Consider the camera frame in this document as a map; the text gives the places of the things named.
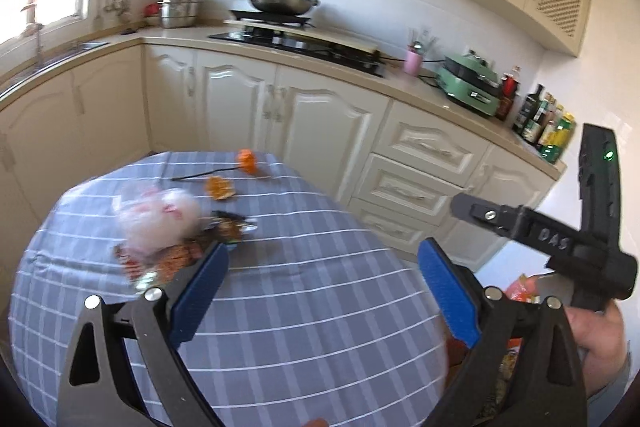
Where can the white plastic bag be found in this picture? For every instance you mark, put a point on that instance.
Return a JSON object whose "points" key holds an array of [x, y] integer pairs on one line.
{"points": [[160, 222]]}

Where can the red bowl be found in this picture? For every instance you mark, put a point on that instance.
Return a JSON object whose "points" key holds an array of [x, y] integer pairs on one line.
{"points": [[152, 10]]}

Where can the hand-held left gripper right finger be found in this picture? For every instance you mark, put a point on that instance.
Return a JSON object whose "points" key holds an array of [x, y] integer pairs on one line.
{"points": [[450, 292]]}

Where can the beige kitchen countertop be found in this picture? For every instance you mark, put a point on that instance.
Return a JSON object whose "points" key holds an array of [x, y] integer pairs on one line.
{"points": [[410, 87]]}

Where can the green electric cooker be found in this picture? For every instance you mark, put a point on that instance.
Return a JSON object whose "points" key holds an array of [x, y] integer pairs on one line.
{"points": [[467, 84]]}

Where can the flat orange peel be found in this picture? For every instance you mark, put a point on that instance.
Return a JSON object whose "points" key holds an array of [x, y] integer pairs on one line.
{"points": [[220, 188]]}

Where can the steel steamer pot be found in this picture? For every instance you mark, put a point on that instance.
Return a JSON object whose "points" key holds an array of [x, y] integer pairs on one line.
{"points": [[180, 9]]}

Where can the pink utensil cup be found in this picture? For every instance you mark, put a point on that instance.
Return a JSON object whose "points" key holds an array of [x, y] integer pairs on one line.
{"points": [[413, 63]]}

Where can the dark candy wrapper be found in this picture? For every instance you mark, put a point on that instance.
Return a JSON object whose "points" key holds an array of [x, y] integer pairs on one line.
{"points": [[232, 227]]}

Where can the grey checked tablecloth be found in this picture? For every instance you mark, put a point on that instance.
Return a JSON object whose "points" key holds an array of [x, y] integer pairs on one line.
{"points": [[300, 307]]}

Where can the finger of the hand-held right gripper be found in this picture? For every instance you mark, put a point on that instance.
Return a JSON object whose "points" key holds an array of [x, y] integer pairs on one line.
{"points": [[510, 222]]}

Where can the black portable stove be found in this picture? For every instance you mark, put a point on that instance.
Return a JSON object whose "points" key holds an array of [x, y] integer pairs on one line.
{"points": [[270, 18]]}

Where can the person's left hand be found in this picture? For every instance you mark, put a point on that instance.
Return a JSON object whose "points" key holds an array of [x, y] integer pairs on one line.
{"points": [[316, 423]]}

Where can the cream lower cabinets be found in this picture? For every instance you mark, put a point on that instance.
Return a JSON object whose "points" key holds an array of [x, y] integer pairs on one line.
{"points": [[300, 117]]}

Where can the dark green bottle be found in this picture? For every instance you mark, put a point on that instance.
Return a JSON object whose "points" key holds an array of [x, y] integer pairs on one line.
{"points": [[527, 109]]}

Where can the dark red sauce bottle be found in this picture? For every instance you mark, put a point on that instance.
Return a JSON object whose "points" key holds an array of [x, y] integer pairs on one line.
{"points": [[507, 97]]}

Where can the person's right forearm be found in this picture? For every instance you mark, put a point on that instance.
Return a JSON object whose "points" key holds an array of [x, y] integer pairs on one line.
{"points": [[617, 387]]}

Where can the clear wrapper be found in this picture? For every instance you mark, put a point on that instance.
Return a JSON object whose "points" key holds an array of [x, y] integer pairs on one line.
{"points": [[147, 281]]}

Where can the chrome faucet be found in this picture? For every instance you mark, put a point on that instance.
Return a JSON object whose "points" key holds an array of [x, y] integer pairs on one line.
{"points": [[37, 42]]}

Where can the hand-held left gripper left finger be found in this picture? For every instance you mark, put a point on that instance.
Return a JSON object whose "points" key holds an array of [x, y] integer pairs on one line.
{"points": [[202, 292]]}

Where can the person's right hand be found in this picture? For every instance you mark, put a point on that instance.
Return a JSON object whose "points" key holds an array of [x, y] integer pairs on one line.
{"points": [[600, 342]]}

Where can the steel kitchen sink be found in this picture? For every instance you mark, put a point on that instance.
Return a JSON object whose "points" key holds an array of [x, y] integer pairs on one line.
{"points": [[55, 57]]}

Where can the black gas hob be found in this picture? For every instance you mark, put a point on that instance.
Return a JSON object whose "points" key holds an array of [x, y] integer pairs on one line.
{"points": [[300, 49]]}

